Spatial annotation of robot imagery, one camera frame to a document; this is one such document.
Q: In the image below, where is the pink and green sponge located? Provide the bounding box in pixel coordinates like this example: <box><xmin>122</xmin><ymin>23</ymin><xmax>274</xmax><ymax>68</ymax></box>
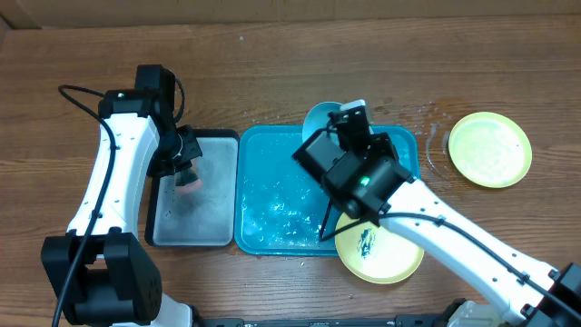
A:
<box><xmin>175</xmin><ymin>169</ymin><xmax>202</xmax><ymax>195</ymax></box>

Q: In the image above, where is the light blue plate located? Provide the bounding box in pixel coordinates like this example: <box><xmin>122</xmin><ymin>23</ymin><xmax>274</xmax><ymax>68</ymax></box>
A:
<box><xmin>302</xmin><ymin>102</ymin><xmax>341</xmax><ymax>142</ymax></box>

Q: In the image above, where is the yellow plate with blue stain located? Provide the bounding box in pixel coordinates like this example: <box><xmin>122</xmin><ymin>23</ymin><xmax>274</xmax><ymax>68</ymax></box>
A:
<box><xmin>448</xmin><ymin>112</ymin><xmax>533</xmax><ymax>188</ymax></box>

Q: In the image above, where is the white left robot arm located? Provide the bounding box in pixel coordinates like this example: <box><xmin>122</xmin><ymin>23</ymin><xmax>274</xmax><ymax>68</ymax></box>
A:
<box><xmin>41</xmin><ymin>86</ymin><xmax>203</xmax><ymax>326</ymax></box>

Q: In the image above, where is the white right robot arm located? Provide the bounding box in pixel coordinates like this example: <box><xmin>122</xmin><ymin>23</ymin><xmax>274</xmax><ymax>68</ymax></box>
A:
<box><xmin>321</xmin><ymin>109</ymin><xmax>580</xmax><ymax>326</ymax></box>

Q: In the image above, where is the black tray with soapy water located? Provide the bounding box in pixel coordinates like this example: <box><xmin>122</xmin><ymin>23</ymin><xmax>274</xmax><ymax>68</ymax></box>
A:
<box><xmin>144</xmin><ymin>129</ymin><xmax>239</xmax><ymax>247</ymax></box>

